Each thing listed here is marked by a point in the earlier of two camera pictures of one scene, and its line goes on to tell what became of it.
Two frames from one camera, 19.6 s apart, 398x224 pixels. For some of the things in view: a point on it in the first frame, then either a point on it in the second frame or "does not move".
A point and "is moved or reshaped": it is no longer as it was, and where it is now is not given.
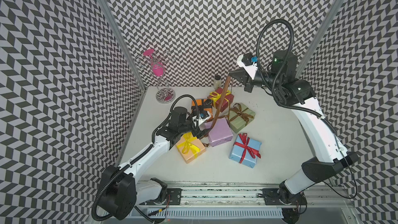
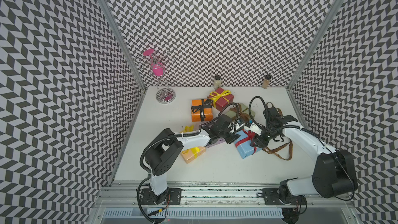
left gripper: x=198 y=133 → x=232 y=138
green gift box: x=240 y=116 does not move
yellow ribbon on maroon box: x=215 y=96 does not move
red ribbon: x=245 y=140 is moved or reshaped
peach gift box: x=190 y=148 does not move
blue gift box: x=237 y=152 is moved or reshaped
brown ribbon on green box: x=245 y=116 does not move
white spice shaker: x=217 y=82 does not move
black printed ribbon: x=206 y=103 does not move
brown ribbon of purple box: x=220 y=105 → x=289 y=143
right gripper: x=249 y=86 → x=261 y=142
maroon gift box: x=215 y=96 does not move
